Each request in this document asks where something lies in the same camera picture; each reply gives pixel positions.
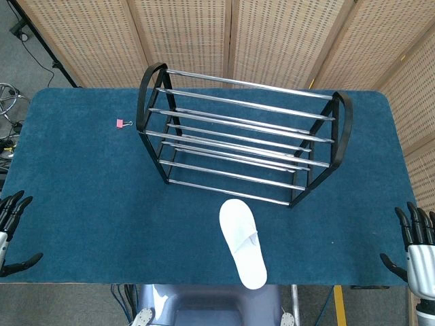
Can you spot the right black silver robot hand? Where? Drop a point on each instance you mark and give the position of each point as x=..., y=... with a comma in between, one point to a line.
x=421, y=265

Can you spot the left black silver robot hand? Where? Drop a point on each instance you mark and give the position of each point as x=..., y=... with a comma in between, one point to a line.
x=4, y=217

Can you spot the white slipper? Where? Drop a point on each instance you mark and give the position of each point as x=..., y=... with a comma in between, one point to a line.
x=243, y=244

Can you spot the black chrome shoe rack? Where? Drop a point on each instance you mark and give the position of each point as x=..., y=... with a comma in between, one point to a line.
x=346, y=129

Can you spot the blue carpet mat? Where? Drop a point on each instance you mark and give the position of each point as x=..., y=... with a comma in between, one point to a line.
x=85, y=203

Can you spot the chrome chair base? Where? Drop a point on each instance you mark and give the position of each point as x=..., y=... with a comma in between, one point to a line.
x=8, y=98

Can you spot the pink binder clip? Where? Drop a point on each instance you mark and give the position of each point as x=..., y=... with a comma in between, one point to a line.
x=120, y=123

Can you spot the black power strip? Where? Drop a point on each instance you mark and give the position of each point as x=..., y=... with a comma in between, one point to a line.
x=18, y=33

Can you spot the grey-blue robot torso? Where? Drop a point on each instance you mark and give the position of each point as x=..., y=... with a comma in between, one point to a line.
x=204, y=305

